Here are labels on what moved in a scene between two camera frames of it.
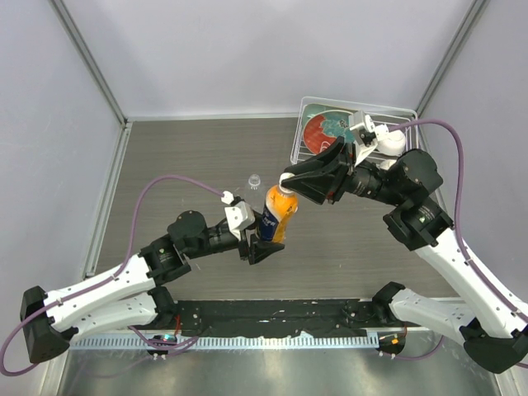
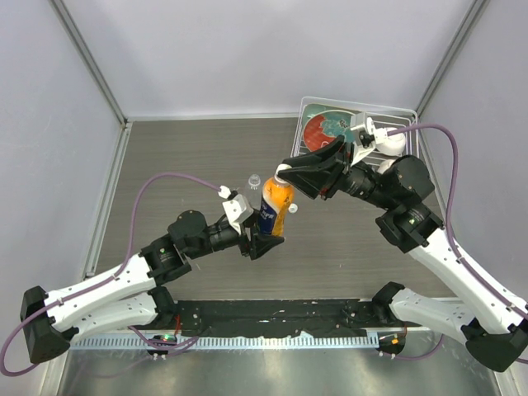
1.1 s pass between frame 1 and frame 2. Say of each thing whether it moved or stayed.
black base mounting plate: stayed
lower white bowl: stayed
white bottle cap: moved
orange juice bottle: moved
